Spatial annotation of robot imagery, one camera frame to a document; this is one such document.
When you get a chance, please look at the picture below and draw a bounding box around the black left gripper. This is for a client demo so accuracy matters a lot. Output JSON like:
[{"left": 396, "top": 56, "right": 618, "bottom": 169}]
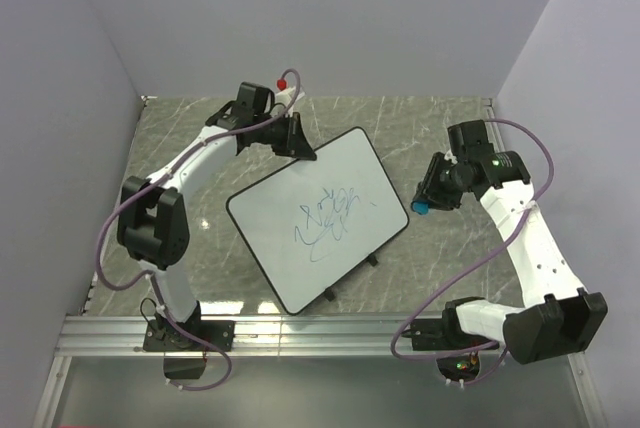
[{"left": 255, "top": 112, "right": 316, "bottom": 161}]

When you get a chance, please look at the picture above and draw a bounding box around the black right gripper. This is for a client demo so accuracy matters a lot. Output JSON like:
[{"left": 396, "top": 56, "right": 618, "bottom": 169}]
[{"left": 412, "top": 151, "right": 471, "bottom": 211}]

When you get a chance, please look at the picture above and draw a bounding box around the blue bone-shaped whiteboard eraser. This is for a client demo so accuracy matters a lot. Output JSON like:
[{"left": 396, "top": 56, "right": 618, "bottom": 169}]
[{"left": 411, "top": 201, "right": 429, "bottom": 216}]

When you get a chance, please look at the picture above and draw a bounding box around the white whiteboard black frame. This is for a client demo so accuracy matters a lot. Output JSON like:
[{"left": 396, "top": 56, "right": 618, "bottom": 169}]
[{"left": 226, "top": 127, "right": 409, "bottom": 315}]

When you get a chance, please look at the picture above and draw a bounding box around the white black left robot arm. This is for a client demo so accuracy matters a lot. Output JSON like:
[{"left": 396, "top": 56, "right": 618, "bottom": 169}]
[{"left": 116, "top": 79, "right": 317, "bottom": 350}]

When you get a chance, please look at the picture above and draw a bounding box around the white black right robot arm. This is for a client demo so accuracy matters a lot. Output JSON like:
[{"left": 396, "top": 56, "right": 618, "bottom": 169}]
[{"left": 411, "top": 120, "right": 608, "bottom": 364}]

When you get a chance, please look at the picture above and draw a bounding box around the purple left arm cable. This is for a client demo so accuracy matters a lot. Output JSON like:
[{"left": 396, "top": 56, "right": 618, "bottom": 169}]
[{"left": 95, "top": 67, "right": 307, "bottom": 392}]

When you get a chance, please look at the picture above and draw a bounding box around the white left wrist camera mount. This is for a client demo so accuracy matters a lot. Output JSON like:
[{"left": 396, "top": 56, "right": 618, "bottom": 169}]
[{"left": 274, "top": 79, "right": 306, "bottom": 106}]

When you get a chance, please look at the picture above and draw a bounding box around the aluminium right side rail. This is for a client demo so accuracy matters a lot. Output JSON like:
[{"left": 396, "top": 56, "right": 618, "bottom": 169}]
[{"left": 482, "top": 97, "right": 559, "bottom": 314}]

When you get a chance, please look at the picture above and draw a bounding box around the aluminium rail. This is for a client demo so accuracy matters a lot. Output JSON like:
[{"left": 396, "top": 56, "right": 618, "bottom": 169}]
[
  {"left": 482, "top": 97, "right": 559, "bottom": 314},
  {"left": 54, "top": 313, "right": 405, "bottom": 359}
]

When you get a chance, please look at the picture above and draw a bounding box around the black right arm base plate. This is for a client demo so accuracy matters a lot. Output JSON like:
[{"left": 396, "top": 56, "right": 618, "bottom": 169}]
[{"left": 402, "top": 318, "right": 499, "bottom": 351}]

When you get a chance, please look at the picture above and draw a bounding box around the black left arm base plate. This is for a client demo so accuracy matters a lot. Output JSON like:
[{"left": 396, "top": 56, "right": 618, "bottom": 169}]
[{"left": 142, "top": 320, "right": 236, "bottom": 353}]

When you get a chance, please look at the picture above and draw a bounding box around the aluminium front rail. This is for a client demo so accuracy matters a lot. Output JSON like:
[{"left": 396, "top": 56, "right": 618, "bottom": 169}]
[{"left": 54, "top": 313, "right": 405, "bottom": 359}]

